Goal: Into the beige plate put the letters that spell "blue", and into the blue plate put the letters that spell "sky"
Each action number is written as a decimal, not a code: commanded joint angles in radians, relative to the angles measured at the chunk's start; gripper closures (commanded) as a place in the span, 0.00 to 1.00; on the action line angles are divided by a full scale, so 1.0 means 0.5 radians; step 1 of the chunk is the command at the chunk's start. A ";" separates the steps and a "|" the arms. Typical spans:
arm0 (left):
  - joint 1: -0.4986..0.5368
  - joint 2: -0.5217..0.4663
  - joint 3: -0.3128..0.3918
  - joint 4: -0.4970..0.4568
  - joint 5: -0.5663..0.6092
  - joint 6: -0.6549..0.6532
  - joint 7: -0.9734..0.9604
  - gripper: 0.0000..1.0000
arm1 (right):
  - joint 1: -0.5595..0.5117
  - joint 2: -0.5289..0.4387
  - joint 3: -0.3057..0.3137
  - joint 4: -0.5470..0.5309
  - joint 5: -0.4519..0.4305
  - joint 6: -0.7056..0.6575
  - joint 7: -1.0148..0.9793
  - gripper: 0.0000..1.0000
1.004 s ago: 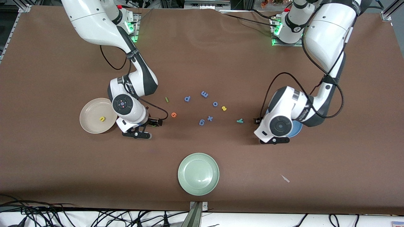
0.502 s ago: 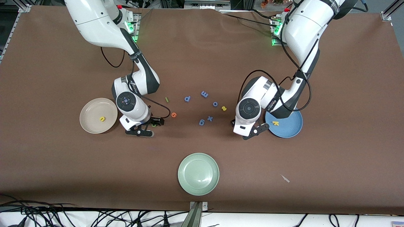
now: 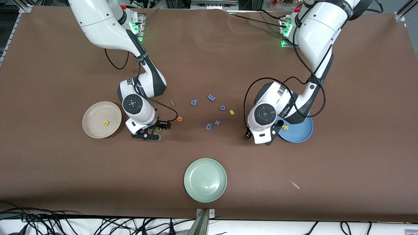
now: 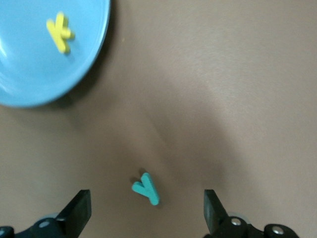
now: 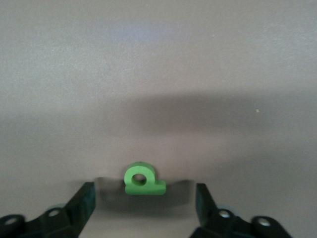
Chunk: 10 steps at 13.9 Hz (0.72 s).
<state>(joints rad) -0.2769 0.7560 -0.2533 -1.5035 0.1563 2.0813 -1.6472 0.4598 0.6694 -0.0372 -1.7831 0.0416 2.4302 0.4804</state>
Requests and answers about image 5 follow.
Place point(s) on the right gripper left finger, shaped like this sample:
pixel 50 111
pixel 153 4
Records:
pixel 49 225

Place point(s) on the brown table cover sheet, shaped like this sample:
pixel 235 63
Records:
pixel 173 49

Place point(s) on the green foam letter p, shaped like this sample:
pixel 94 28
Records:
pixel 148 189

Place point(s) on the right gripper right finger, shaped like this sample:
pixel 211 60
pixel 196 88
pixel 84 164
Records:
pixel 223 226

